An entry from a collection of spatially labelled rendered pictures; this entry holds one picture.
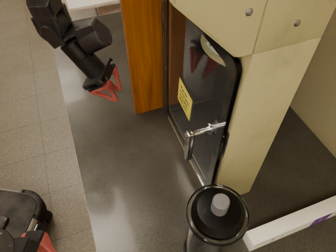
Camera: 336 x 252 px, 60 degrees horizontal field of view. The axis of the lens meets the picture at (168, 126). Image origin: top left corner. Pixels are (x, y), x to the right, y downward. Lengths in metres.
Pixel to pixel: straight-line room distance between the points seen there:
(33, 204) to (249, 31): 1.48
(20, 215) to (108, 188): 0.93
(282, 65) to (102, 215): 0.55
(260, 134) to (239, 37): 0.25
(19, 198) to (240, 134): 1.39
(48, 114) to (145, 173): 1.65
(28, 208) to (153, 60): 1.12
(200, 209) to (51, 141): 1.78
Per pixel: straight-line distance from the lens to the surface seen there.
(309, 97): 1.02
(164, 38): 0.73
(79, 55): 0.78
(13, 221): 1.69
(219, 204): 0.49
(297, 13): 0.41
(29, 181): 2.07
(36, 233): 0.61
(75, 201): 1.90
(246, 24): 0.37
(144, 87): 0.88
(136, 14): 0.74
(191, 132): 0.56
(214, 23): 0.35
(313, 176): 0.91
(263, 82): 0.46
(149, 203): 0.78
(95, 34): 0.72
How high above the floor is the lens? 1.65
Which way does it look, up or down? 51 degrees down
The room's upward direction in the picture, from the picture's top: straight up
